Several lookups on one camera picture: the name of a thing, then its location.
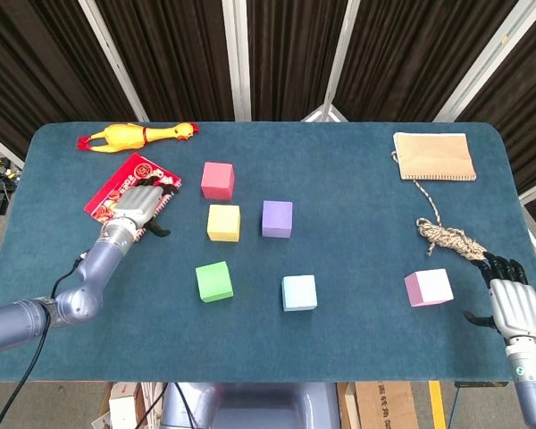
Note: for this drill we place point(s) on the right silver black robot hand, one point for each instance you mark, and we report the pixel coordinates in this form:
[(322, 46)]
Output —
[(516, 308)]

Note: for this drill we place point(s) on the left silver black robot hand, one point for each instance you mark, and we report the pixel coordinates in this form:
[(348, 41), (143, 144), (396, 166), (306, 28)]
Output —
[(138, 203)]

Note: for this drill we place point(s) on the red foam cube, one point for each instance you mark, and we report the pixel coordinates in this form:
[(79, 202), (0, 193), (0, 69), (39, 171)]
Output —
[(217, 181)]

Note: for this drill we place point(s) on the yellow foam cube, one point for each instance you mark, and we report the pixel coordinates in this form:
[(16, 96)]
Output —
[(223, 223)]

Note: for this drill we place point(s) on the green foam cube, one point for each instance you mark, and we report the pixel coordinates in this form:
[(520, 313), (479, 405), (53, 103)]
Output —
[(213, 282)]

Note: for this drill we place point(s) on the purple foam cube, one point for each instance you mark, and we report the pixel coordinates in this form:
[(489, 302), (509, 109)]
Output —
[(277, 219)]

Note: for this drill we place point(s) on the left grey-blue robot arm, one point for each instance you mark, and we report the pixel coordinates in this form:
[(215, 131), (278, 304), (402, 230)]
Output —
[(85, 277)]

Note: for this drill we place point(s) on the red spiral notebook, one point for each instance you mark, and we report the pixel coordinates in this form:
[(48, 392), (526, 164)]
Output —
[(116, 187)]

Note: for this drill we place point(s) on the yellow rubber chicken toy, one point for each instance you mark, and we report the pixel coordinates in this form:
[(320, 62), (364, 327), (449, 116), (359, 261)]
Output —
[(120, 138)]

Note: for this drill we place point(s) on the pink and white foam cube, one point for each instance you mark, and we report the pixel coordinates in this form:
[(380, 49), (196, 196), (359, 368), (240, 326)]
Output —
[(431, 288)]

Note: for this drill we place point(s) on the dark brown curtain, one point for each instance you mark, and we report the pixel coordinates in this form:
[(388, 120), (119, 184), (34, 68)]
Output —
[(183, 58)]

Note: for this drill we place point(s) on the brown cardboard box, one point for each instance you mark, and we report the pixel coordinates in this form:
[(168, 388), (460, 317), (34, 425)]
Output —
[(386, 406)]

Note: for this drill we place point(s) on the brown kraft spiral notebook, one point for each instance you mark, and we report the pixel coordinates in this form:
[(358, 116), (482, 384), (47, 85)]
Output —
[(433, 156)]

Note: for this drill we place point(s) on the light blue foam cube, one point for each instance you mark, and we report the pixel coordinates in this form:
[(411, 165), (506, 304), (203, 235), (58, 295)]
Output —
[(299, 292)]

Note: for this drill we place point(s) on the white cardboard box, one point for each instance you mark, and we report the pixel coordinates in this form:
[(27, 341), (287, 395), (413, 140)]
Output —
[(123, 409)]

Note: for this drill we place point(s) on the grey-blue robot torso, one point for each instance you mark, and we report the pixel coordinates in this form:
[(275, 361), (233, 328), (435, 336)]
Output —
[(259, 406)]

